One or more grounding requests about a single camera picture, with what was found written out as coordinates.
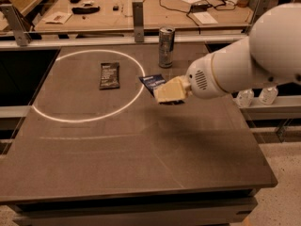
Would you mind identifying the black rxbar wrapper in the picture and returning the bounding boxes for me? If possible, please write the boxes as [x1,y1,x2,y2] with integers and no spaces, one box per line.
[99,62,119,89]

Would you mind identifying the black power adapter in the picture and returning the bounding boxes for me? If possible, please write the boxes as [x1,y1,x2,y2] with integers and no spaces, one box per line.
[191,2,211,12]

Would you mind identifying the left metal bracket post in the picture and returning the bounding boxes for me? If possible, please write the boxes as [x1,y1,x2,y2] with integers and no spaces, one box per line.
[0,4,31,46]

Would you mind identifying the black flat tool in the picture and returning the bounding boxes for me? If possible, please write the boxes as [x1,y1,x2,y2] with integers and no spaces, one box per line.
[71,7,101,15]

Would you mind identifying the silver energy drink can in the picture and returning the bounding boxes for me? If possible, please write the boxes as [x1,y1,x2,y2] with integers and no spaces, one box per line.
[159,26,175,68]

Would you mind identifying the metal bracket post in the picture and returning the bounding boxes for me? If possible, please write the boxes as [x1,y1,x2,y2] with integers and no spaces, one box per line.
[246,0,270,35]
[0,4,31,46]
[132,1,144,42]

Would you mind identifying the white paper card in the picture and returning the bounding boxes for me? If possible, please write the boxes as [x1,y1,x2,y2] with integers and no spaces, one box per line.
[194,11,218,24]

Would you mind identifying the middle metal bracket post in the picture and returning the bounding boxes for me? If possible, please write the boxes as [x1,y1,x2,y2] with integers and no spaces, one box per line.
[132,1,144,42]

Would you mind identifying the blue rxbar wrapper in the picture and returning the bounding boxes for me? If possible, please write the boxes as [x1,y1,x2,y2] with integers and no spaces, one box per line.
[139,74,183,105]

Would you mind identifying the right metal bracket post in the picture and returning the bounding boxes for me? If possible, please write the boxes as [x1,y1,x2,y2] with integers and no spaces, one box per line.
[246,0,270,35]

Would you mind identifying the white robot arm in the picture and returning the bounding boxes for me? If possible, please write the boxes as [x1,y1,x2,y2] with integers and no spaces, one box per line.
[153,3,301,103]

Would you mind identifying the tan paper envelope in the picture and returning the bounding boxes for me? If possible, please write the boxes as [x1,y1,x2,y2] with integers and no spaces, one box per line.
[43,11,71,24]

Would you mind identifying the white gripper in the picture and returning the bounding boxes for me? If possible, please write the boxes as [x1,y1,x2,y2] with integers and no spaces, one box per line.
[153,54,227,103]

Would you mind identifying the clear plastic bottle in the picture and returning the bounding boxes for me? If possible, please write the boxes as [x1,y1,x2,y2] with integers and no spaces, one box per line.
[259,87,278,105]
[235,89,254,108]

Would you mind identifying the black cable on desk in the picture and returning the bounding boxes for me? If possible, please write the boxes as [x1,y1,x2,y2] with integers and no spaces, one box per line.
[158,0,237,27]

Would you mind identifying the wooden back desk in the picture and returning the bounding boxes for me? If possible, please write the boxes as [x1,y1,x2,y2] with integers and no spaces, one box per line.
[36,0,253,32]

